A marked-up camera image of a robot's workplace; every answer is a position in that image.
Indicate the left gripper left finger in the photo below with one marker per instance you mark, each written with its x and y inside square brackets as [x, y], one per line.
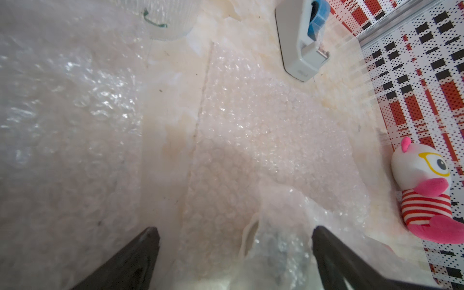
[129, 269]

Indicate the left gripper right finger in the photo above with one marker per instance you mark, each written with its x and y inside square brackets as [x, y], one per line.
[339, 267]

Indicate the bubble wrap sheet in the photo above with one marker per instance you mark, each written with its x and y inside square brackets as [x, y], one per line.
[269, 167]
[71, 112]

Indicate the pink white owl plush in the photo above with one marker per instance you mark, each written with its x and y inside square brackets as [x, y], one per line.
[424, 178]

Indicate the clear glass vase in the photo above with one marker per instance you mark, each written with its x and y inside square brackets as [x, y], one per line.
[167, 20]

